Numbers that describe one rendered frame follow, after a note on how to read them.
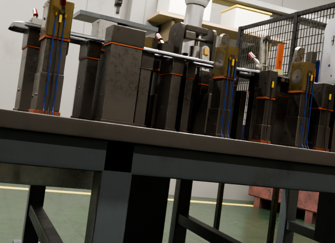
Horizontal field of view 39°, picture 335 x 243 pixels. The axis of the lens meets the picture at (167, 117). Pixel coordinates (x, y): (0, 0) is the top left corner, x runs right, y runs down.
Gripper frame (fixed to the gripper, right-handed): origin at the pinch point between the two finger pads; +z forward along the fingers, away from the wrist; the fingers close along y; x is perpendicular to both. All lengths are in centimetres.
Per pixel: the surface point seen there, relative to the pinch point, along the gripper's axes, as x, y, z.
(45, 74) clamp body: -27, 64, 38
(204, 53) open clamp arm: 39.2, 15.5, 13.5
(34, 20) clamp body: -33.9, 29.8, 15.6
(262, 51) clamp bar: 71, 8, 6
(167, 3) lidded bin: 79, -247, -80
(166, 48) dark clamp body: 21.5, 15.6, 14.4
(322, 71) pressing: 100, 13, 11
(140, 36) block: 2, 56, 19
